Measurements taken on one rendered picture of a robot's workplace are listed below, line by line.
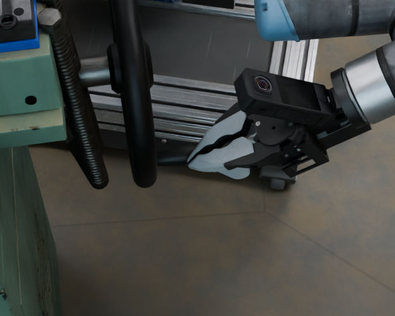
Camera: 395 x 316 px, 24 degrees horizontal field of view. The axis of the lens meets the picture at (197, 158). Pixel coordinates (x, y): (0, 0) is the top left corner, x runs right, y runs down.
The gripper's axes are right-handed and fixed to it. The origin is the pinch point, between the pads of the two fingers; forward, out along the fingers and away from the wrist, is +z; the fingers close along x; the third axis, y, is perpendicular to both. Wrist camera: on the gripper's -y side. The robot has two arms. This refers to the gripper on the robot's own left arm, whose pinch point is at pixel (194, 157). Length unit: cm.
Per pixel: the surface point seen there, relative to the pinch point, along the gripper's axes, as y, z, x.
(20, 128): -19.9, 10.1, -1.4
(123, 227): 60, 46, 35
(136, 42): -18.9, -4.5, 2.7
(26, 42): -27.4, 3.0, 1.3
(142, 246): 62, 43, 30
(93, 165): -0.7, 13.5, 4.9
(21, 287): 2.8, 28.6, -5.2
